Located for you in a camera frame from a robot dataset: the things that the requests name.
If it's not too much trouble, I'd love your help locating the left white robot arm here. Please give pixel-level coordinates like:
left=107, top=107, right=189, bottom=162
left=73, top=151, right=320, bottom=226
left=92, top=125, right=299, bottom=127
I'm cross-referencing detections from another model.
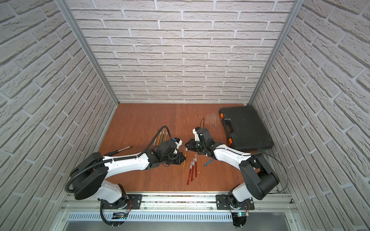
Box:
left=64, top=138, right=186, bottom=204

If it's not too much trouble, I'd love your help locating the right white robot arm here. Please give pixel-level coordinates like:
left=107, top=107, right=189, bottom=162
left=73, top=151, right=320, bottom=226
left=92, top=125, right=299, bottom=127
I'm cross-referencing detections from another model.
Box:
left=185, top=127, right=280, bottom=210

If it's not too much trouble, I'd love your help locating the red carving knife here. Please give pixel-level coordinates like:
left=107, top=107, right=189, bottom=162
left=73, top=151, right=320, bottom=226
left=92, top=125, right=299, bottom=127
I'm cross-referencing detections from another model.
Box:
left=191, top=159, right=195, bottom=182
left=194, top=155, right=198, bottom=178
left=187, top=162, right=193, bottom=185

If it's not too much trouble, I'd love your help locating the black plastic tool case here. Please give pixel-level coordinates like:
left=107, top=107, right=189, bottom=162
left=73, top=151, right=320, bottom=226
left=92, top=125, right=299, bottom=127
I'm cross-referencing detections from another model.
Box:
left=219, top=105, right=274, bottom=153

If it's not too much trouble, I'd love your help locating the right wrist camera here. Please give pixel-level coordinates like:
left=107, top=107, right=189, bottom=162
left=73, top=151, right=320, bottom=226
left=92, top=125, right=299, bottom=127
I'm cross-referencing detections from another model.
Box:
left=192, top=129, right=200, bottom=141

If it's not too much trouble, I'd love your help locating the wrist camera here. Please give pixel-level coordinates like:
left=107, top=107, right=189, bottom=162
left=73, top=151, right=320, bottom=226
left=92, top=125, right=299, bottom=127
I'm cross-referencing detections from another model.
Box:
left=192, top=129, right=200, bottom=141
left=172, top=137, right=183, bottom=149

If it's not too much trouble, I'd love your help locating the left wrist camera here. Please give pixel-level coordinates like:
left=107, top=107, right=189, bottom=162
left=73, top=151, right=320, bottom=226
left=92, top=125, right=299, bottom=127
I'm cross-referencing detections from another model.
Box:
left=172, top=137, right=183, bottom=149

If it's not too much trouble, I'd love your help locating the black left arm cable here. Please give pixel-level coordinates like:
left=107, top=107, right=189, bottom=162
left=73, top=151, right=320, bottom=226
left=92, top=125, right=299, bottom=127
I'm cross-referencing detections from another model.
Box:
left=64, top=125, right=172, bottom=193

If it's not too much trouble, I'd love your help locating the black handled screwdriver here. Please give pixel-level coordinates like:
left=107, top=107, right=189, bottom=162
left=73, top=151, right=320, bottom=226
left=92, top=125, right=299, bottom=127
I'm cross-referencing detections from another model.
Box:
left=105, top=146, right=131, bottom=157

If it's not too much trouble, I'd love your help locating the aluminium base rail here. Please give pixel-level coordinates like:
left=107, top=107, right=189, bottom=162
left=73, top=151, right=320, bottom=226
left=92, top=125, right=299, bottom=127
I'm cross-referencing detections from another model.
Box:
left=51, top=192, right=303, bottom=231

